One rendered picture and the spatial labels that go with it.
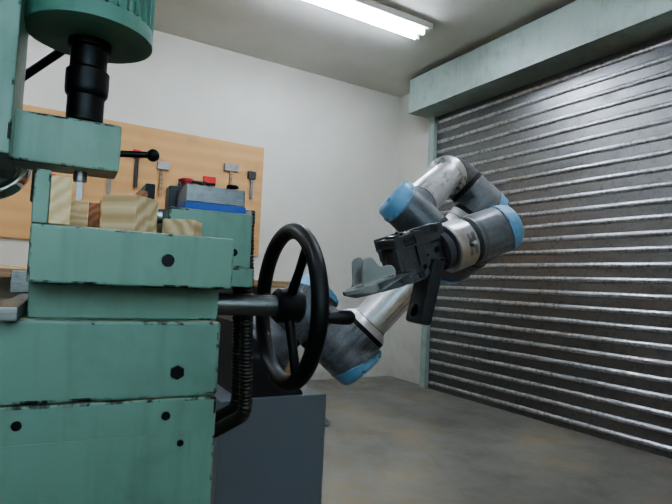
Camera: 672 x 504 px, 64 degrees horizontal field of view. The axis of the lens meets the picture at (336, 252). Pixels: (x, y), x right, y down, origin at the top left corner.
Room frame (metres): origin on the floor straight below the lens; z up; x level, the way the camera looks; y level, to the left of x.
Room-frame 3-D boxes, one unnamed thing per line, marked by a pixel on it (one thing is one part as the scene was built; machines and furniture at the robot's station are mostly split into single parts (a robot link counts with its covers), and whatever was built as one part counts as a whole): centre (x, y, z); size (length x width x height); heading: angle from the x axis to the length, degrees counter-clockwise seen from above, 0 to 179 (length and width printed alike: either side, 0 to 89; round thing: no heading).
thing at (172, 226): (0.76, 0.22, 0.92); 0.05 x 0.04 x 0.03; 88
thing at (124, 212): (0.62, 0.24, 0.92); 0.05 x 0.04 x 0.04; 74
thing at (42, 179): (0.80, 0.44, 0.93); 0.60 x 0.02 x 0.06; 27
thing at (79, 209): (0.90, 0.44, 0.92); 0.55 x 0.02 x 0.04; 27
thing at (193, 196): (0.91, 0.23, 0.99); 0.13 x 0.11 x 0.06; 27
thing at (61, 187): (0.81, 0.42, 0.92); 0.60 x 0.02 x 0.05; 27
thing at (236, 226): (0.91, 0.23, 0.91); 0.15 x 0.14 x 0.09; 27
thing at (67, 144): (0.77, 0.40, 1.03); 0.14 x 0.07 x 0.09; 117
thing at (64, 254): (0.87, 0.31, 0.87); 0.61 x 0.30 x 0.06; 27
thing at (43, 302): (0.81, 0.33, 0.82); 0.40 x 0.21 x 0.04; 27
